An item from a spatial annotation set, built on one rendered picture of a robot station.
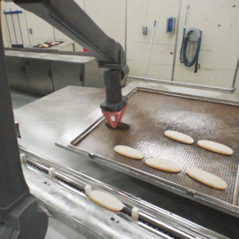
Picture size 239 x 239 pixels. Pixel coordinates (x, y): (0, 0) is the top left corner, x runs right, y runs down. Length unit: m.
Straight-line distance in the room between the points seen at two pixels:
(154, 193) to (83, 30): 0.46
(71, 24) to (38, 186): 0.41
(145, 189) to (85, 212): 0.20
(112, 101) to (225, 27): 3.48
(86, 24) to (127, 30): 4.14
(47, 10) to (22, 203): 0.30
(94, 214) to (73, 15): 0.42
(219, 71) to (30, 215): 3.92
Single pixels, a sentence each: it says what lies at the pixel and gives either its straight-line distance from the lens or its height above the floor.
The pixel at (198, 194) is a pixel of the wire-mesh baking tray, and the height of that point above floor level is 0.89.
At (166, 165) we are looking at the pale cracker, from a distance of 0.57.
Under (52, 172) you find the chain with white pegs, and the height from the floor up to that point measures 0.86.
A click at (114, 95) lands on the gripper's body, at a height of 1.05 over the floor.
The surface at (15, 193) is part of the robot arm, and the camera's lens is 0.34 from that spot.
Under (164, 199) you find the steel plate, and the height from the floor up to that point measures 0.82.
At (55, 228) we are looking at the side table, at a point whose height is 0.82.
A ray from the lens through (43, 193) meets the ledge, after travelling 0.58.
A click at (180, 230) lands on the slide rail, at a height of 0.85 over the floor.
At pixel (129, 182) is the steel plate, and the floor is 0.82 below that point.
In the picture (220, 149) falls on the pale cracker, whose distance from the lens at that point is 0.66.
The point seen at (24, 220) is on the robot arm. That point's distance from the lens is 0.35.
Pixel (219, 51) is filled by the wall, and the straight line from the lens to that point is 4.04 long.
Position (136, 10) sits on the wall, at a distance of 4.52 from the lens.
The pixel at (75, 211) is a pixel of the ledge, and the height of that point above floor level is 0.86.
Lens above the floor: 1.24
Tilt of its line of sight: 24 degrees down
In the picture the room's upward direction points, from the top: straight up
